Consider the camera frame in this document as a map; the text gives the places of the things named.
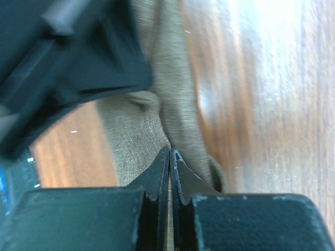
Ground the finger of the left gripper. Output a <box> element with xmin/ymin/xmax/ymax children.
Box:
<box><xmin>1</xmin><ymin>1</ymin><xmax>153</xmax><ymax>159</ymax></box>

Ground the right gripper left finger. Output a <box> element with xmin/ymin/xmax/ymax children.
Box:
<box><xmin>1</xmin><ymin>148</ymin><xmax>170</xmax><ymax>250</ymax></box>

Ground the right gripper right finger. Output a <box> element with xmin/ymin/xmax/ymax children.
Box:
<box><xmin>170</xmin><ymin>149</ymin><xmax>334</xmax><ymax>250</ymax></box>

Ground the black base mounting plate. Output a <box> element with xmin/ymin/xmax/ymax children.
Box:
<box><xmin>1</xmin><ymin>151</ymin><xmax>41</xmax><ymax>222</ymax></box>

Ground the brown cloth napkin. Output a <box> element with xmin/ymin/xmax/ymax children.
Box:
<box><xmin>96</xmin><ymin>1</ymin><xmax>226</xmax><ymax>192</ymax></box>

